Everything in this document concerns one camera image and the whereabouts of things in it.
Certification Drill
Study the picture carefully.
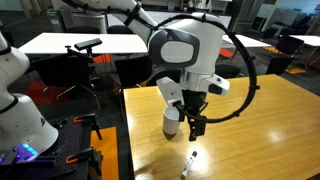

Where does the grey waste bin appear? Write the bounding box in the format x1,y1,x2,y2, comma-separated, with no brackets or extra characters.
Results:
46,8,66,33

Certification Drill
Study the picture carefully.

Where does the white marker with dark cap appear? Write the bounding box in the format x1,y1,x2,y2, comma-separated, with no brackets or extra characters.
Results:
180,150,199,180

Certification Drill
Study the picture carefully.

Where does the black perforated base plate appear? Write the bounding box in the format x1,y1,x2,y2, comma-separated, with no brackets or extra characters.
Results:
0,114,93,180

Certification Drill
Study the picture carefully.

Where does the black camera tripod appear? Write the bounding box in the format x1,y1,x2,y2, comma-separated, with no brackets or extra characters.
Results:
55,45,103,111

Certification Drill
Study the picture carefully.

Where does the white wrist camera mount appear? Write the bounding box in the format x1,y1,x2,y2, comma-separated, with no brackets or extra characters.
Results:
156,76,185,116

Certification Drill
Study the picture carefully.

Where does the white ceramic mug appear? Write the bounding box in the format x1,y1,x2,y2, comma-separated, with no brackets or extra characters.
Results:
162,106,183,136

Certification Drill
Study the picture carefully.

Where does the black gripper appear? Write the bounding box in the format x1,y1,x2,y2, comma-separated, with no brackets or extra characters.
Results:
179,89,209,142

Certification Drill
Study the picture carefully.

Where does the black clamp with orange handle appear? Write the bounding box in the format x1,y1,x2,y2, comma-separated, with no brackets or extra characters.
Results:
73,113,104,141
65,147,104,177

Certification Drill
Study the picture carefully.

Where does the small white table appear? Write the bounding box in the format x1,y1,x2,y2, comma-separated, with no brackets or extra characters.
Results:
222,34,273,64
289,34,320,48

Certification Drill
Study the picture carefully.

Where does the black stereo camera bar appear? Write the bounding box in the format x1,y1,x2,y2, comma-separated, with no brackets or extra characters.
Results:
73,37,103,52

